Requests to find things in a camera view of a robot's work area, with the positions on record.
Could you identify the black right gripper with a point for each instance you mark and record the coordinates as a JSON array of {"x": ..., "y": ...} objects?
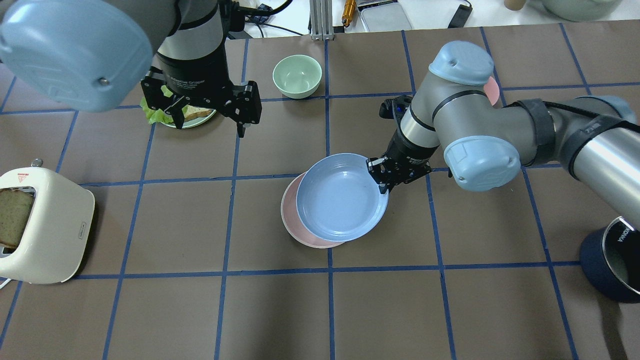
[{"x": 409, "y": 154}]

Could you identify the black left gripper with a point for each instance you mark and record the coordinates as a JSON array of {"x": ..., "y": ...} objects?
[{"x": 196, "y": 74}]

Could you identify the blue plate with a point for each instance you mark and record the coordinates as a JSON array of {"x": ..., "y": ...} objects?
[{"x": 338, "y": 199}]

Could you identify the pink plate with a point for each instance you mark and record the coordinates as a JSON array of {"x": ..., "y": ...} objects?
[{"x": 292, "y": 221}]

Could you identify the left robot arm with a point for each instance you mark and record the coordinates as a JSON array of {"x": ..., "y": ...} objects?
[{"x": 89, "y": 54}]

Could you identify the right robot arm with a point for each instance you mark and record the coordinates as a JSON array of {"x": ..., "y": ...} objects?
[{"x": 594, "y": 138}]

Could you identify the brown bread slice on plate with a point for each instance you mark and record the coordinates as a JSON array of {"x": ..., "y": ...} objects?
[{"x": 191, "y": 112}]

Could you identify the green plate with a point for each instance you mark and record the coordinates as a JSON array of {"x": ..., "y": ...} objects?
[{"x": 200, "y": 121}]

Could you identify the green lettuce leaf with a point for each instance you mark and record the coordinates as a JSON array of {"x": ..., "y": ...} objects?
[{"x": 158, "y": 116}]

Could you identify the green bowl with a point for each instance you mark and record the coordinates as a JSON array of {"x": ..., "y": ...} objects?
[{"x": 297, "y": 76}]

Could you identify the pink bowl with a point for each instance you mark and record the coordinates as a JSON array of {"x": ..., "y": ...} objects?
[{"x": 492, "y": 90}]

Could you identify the white toaster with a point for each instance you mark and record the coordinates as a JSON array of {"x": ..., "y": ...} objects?
[{"x": 56, "y": 232}]

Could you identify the bread slice in toaster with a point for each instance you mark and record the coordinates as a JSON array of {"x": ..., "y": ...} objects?
[{"x": 15, "y": 209}]

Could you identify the dark blue cooking pot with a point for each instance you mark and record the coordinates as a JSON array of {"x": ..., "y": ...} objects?
[{"x": 609, "y": 258}]

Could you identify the aluminium frame post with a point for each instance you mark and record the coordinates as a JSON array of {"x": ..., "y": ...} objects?
[{"x": 321, "y": 20}]

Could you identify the orange handled tool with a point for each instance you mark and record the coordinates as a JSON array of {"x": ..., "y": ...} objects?
[{"x": 349, "y": 9}]

